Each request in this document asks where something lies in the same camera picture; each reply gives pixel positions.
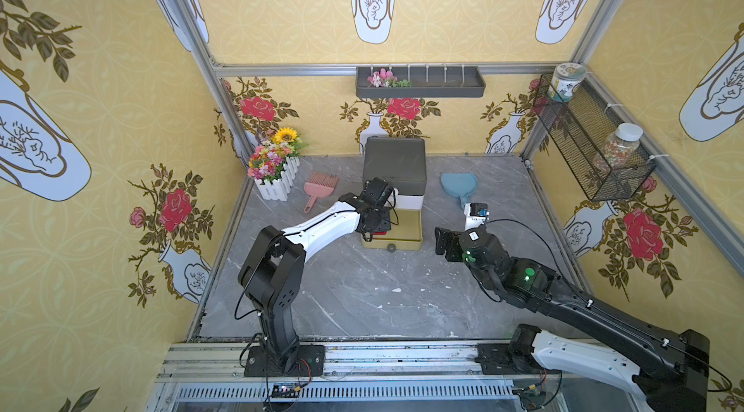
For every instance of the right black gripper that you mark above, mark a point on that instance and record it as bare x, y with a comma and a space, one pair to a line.
445, 244

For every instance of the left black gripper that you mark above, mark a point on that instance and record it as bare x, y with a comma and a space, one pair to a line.
378, 220

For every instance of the white drawer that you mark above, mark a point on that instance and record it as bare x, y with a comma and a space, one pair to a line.
409, 202

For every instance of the grey top drawer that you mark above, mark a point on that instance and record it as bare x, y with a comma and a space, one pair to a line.
408, 187

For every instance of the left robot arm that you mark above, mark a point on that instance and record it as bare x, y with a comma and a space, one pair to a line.
272, 271

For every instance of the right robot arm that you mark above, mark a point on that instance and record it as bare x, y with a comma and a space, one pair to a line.
669, 371

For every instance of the three-tier drawer cabinet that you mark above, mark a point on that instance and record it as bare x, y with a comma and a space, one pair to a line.
394, 158

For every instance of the blue dustpan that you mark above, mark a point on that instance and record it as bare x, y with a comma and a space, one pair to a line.
460, 185

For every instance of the pink hand brush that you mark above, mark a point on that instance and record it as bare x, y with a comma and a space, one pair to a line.
319, 185

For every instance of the flower planter white fence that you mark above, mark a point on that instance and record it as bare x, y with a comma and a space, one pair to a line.
274, 164

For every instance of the pink flowers on shelf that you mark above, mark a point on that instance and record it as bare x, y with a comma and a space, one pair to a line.
386, 79

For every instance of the circuit board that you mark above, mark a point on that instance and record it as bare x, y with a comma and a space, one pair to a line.
284, 391

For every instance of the jar of colourful beads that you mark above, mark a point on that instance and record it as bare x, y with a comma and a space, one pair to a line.
618, 148

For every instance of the labelled jar white lid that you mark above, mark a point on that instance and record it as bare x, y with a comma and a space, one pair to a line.
565, 80

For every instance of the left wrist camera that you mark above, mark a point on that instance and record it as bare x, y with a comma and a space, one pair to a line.
377, 192

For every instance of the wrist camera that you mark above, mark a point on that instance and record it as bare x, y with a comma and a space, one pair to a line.
476, 215
377, 192

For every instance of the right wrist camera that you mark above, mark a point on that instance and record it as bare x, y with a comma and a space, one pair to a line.
476, 215

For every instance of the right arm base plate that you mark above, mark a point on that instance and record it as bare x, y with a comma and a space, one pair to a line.
497, 359

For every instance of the aluminium rail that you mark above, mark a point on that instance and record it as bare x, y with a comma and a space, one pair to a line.
419, 373

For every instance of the grey wall shelf tray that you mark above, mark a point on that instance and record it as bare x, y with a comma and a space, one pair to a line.
428, 81

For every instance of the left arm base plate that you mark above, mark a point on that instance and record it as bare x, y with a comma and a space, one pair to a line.
306, 361

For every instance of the black wire wall basket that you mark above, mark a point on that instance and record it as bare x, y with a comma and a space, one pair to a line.
580, 128

